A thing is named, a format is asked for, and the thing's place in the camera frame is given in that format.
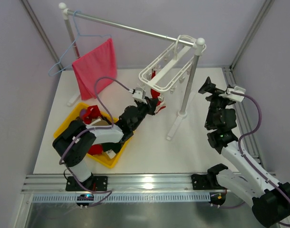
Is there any red snowflake christmas sock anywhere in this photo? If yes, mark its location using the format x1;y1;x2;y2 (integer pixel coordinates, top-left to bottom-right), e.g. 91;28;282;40
149;68;166;113

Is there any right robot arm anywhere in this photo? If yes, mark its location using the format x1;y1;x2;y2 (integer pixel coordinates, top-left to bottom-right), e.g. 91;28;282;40
198;77;290;228

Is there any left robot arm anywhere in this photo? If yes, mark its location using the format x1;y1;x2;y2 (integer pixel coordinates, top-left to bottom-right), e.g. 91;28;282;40
52;96;158;187

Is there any white sock clip hanger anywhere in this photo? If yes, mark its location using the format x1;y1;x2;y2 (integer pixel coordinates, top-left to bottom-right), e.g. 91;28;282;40
138;35;206;93

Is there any metal clothes rack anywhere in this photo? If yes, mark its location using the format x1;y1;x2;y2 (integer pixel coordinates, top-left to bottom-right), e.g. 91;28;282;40
58;2;206;141

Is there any red sock in bin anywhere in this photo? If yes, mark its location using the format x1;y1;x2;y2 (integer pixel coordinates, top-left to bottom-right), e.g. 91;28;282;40
80;105;102;124

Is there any pink towel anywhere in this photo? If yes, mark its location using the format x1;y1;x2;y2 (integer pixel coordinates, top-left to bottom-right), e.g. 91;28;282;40
72;38;117;101

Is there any yellow plastic bin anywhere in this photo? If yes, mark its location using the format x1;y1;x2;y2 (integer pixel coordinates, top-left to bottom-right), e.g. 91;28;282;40
53;102;131;169

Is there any red white snowman sock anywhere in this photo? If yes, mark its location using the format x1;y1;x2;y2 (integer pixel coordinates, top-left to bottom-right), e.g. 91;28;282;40
88;144;116;160

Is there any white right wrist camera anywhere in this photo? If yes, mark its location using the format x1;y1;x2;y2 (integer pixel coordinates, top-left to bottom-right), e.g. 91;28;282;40
219;85;246;102

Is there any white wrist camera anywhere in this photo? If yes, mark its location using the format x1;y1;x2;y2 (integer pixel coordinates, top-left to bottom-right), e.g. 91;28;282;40
219;85;246;102
132;87;146;103

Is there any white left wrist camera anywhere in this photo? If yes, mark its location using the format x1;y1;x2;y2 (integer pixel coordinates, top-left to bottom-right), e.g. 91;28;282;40
132;87;146;103

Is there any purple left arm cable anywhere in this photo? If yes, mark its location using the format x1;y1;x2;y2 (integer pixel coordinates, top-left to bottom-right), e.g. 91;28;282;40
58;76;136;166

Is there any aluminium mounting rail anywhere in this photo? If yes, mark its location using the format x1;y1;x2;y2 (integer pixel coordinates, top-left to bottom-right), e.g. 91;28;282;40
21;173;193;193

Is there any slotted cable duct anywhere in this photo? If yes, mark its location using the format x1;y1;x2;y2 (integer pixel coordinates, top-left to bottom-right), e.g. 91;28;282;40
32;192;211;203

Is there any blue wire hanger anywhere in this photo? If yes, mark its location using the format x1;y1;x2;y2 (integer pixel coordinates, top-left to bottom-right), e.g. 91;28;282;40
48;10;112;77

